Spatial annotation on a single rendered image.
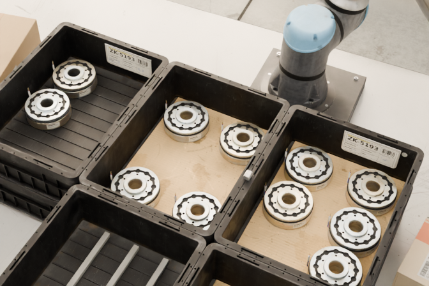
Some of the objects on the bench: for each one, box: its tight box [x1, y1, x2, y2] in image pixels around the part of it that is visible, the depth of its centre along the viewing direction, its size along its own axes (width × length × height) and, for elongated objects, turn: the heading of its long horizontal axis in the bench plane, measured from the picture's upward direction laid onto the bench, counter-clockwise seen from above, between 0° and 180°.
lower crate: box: [0, 176, 59, 222], centre depth 178 cm, size 40×30×12 cm
